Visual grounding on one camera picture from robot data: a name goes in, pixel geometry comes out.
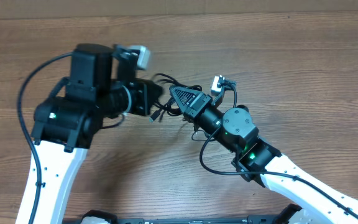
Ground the thick black USB cable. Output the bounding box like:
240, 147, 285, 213
149, 73, 203, 123

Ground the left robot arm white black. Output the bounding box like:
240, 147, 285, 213
16, 44, 163, 223

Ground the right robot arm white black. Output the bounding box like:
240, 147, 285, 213
170, 86, 358, 223

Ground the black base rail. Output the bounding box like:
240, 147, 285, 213
63, 203, 323, 224

